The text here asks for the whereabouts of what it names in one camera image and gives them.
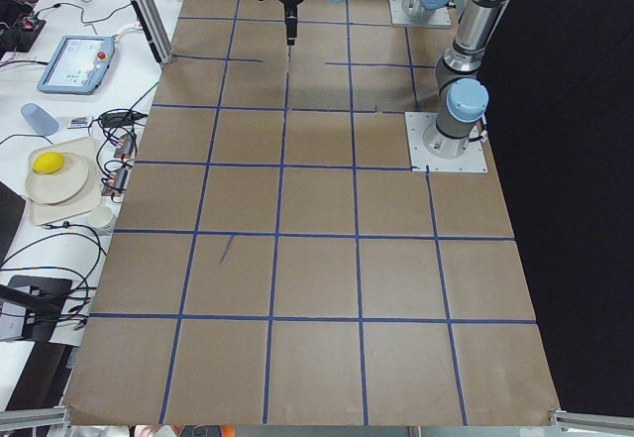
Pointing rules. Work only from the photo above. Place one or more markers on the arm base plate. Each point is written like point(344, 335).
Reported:
point(430, 151)
point(440, 20)

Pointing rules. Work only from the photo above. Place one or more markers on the beige tray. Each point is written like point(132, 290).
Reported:
point(88, 198)

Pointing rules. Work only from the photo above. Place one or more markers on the aluminium frame post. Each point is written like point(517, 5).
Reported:
point(155, 33)

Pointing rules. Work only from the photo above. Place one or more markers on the black camera stand base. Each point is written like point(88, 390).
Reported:
point(31, 307)

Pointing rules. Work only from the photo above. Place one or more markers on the blue teach pendant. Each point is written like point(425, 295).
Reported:
point(78, 65)

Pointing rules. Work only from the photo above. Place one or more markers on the beige plate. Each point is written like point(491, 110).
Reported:
point(60, 186)

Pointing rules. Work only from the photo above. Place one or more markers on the blue plastic cup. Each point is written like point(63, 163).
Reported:
point(41, 121)

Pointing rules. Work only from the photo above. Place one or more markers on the white paper cup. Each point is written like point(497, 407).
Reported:
point(103, 220)

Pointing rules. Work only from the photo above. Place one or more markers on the yellow lemon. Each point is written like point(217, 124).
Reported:
point(48, 163)

